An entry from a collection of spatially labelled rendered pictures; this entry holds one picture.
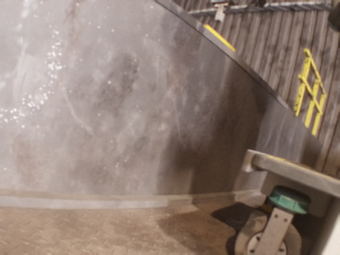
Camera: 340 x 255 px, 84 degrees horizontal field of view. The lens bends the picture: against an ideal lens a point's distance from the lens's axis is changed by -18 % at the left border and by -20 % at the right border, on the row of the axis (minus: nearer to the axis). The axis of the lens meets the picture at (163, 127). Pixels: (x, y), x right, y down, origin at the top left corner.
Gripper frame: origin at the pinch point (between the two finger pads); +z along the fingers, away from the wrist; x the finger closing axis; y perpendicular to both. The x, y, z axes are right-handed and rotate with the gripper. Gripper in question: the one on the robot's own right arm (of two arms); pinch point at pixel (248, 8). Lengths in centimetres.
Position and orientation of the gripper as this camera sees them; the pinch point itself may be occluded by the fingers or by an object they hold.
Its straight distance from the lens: 135.1
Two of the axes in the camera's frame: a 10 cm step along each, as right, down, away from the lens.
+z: -6.6, 7.4, 1.6
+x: 4.6, 2.2, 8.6
